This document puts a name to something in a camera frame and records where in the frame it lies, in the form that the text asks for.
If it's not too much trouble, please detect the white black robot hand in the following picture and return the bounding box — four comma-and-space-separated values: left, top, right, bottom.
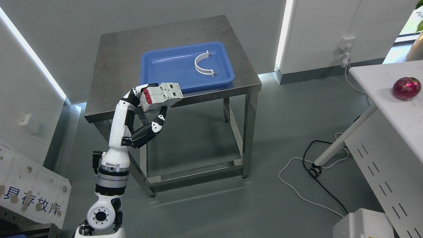
101, 83, 168, 168

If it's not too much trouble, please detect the white circuit breaker red switch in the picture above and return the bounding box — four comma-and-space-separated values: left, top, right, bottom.
140, 83, 184, 112

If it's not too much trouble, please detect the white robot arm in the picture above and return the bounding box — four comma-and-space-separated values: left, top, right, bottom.
73, 151, 129, 238

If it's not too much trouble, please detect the stainless steel table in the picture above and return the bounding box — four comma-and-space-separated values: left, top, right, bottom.
85, 15, 261, 202

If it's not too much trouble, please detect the blue plastic tray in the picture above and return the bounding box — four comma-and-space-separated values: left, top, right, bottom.
139, 42, 235, 94

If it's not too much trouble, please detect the white sign board blue text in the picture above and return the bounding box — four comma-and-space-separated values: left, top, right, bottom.
0, 144, 71, 229

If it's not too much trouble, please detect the white curved pipe clamp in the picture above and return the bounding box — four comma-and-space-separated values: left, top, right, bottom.
194, 50, 217, 77

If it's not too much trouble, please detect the white table leg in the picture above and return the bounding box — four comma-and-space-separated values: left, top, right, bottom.
313, 105, 377, 166

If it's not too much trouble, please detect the white box on floor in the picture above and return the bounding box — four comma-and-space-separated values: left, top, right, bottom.
333, 208, 395, 238

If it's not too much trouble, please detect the white perforated cabinet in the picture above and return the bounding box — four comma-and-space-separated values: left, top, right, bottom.
345, 110, 423, 238

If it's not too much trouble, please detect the shiny red ball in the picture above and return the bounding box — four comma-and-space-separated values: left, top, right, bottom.
392, 77, 422, 100

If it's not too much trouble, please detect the white table top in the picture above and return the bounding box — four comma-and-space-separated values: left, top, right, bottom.
349, 60, 423, 156

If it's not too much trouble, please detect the white wall socket left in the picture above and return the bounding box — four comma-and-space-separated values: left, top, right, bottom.
19, 114, 39, 134

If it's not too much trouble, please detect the white cable on floor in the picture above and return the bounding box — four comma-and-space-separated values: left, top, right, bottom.
278, 133, 351, 218

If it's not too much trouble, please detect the black cable on floor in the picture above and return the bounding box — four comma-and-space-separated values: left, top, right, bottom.
303, 116, 361, 216

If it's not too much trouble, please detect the white wall socket with plug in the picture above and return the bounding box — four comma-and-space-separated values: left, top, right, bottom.
339, 36, 356, 68

